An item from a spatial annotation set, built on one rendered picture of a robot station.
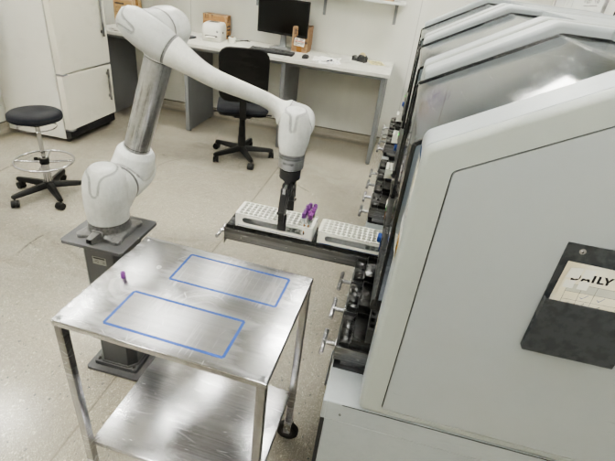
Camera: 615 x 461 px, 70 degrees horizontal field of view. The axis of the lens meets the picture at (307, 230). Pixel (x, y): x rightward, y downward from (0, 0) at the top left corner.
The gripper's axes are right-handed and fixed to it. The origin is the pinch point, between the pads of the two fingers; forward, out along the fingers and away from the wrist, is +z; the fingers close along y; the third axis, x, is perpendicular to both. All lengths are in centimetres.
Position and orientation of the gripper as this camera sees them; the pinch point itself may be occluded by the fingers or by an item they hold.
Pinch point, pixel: (285, 218)
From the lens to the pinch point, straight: 166.0
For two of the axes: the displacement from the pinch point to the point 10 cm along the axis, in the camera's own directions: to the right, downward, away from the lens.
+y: -2.3, 4.8, -8.5
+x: 9.7, 2.1, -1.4
